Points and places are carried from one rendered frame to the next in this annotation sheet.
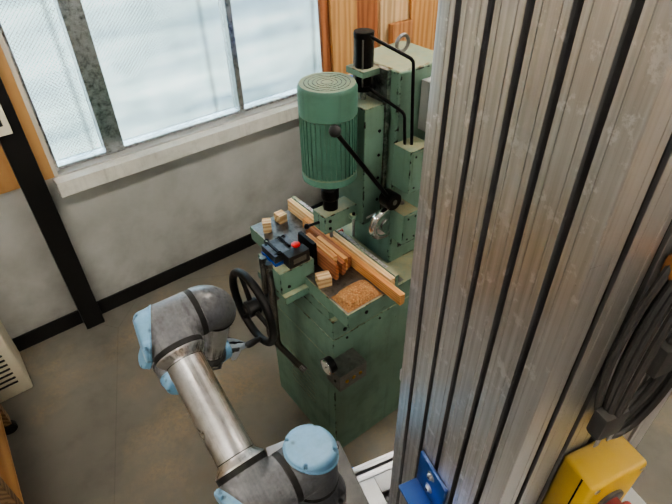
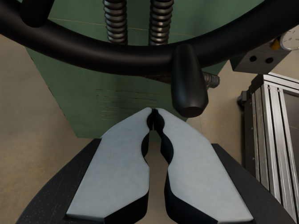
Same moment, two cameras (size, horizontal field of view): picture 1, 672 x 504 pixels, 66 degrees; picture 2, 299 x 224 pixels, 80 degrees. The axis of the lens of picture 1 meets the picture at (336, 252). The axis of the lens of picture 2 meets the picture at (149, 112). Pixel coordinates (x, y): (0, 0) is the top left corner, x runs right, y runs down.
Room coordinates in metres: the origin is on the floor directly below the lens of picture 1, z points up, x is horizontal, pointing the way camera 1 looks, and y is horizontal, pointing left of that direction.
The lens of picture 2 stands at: (1.17, 0.38, 0.80)
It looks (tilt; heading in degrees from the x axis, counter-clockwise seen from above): 59 degrees down; 294
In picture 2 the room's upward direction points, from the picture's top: 15 degrees clockwise
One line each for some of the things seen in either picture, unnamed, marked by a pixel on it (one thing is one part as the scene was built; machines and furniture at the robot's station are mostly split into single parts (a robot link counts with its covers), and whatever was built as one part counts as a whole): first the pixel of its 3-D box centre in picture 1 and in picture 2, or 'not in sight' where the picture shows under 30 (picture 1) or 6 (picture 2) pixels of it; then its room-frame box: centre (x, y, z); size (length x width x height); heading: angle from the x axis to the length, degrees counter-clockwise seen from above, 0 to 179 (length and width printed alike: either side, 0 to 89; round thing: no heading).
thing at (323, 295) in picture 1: (307, 266); not in sight; (1.39, 0.10, 0.87); 0.61 x 0.30 x 0.06; 37
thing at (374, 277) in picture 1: (348, 257); not in sight; (1.38, -0.04, 0.92); 0.54 x 0.02 x 0.04; 37
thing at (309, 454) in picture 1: (309, 460); not in sight; (0.60, 0.07, 0.98); 0.13 x 0.12 x 0.14; 126
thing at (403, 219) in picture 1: (401, 221); not in sight; (1.44, -0.23, 1.02); 0.09 x 0.07 x 0.12; 37
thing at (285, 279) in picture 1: (286, 266); not in sight; (1.34, 0.17, 0.91); 0.15 x 0.14 x 0.09; 37
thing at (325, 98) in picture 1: (328, 131); not in sight; (1.46, 0.02, 1.35); 0.18 x 0.18 x 0.31
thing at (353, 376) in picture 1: (346, 370); (255, 39); (1.16, -0.03, 0.58); 0.12 x 0.08 x 0.08; 127
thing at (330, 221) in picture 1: (335, 216); not in sight; (1.47, 0.00, 1.03); 0.14 x 0.07 x 0.09; 127
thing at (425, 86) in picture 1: (437, 103); not in sight; (1.53, -0.33, 1.40); 0.10 x 0.06 x 0.16; 127
